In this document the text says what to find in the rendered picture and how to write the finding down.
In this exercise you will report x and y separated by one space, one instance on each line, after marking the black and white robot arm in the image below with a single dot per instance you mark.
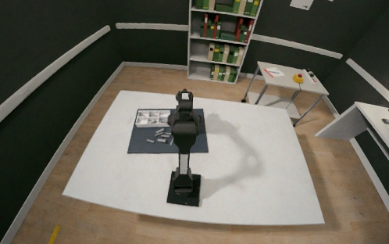
184 137

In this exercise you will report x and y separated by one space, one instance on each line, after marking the white divided parts tray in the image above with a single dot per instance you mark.
143 122

